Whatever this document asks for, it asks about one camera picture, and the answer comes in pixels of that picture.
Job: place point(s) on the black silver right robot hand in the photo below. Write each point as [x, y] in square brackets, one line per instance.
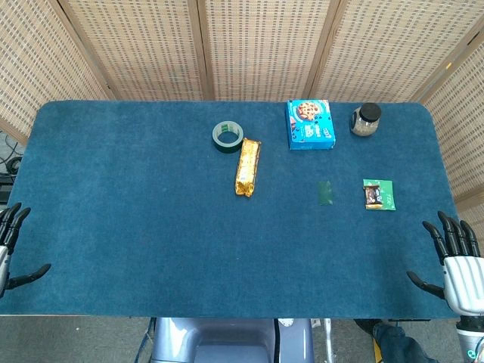
[465, 281]

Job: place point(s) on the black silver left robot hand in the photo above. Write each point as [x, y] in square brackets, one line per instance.
[4, 234]

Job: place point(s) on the small green wrapper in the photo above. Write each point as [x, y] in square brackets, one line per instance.
[325, 193]

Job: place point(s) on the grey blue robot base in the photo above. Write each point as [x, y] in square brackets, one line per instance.
[227, 340]

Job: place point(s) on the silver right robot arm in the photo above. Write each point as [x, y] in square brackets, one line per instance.
[470, 340]

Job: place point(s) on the green tape roll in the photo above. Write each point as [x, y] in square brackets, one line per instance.
[227, 145]

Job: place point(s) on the person leg in jeans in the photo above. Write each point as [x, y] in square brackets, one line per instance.
[401, 346]

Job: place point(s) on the green snack packet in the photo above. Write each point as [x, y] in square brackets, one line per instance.
[388, 194]

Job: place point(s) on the blue carpet table mat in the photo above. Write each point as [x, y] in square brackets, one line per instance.
[151, 227]

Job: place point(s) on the woven folding screen panel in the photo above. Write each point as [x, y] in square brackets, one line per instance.
[385, 49]
[34, 68]
[264, 49]
[136, 49]
[467, 132]

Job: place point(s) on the metal stand leg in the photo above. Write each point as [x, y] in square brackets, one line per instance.
[327, 340]

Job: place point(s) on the glass jar black lid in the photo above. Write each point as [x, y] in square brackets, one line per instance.
[365, 121]

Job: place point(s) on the blue cookie box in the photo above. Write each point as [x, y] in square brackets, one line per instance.
[311, 125]

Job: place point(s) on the gold foil biscuit package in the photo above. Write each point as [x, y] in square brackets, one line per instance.
[248, 166]

